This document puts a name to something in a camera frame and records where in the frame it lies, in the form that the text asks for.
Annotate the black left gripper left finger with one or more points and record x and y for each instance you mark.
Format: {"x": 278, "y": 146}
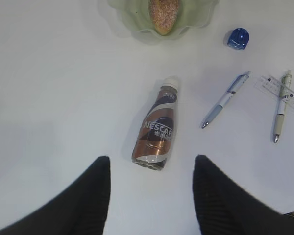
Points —
{"x": 81, "y": 209}

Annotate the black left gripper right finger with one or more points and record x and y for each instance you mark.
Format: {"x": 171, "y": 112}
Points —
{"x": 224, "y": 208}

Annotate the Nescafe coffee bottle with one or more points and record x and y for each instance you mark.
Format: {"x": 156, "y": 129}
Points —
{"x": 153, "y": 144}

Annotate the sugar-dusted bread roll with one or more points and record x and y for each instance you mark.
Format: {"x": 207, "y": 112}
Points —
{"x": 163, "y": 15}

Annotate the blue-grey grip pen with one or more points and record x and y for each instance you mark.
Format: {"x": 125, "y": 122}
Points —
{"x": 228, "y": 95}

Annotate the beige grip pen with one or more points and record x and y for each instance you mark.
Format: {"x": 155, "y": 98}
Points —
{"x": 283, "y": 95}

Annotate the blue pencil sharpener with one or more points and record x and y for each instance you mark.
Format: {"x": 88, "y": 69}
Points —
{"x": 236, "y": 39}

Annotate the green wavy glass plate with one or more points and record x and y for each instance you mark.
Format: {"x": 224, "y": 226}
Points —
{"x": 134, "y": 14}

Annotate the clear plastic ruler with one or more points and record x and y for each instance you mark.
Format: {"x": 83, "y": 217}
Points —
{"x": 275, "y": 89}

